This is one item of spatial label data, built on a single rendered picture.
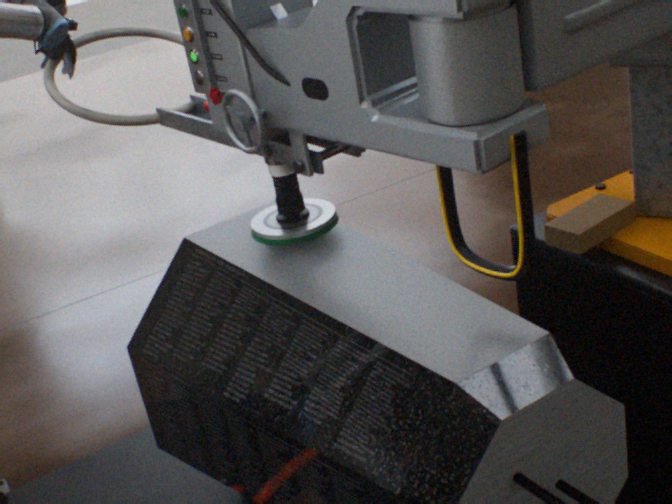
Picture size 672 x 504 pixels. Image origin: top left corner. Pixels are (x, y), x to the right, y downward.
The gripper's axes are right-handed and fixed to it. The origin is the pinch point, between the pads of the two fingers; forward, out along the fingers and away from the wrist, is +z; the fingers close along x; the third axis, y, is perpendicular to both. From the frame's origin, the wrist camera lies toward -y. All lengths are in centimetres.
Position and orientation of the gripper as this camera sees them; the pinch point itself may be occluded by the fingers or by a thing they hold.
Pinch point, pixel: (62, 71)
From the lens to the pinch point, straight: 307.2
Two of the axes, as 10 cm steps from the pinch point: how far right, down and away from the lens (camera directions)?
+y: -3.3, 6.2, -7.1
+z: -0.8, 7.3, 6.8
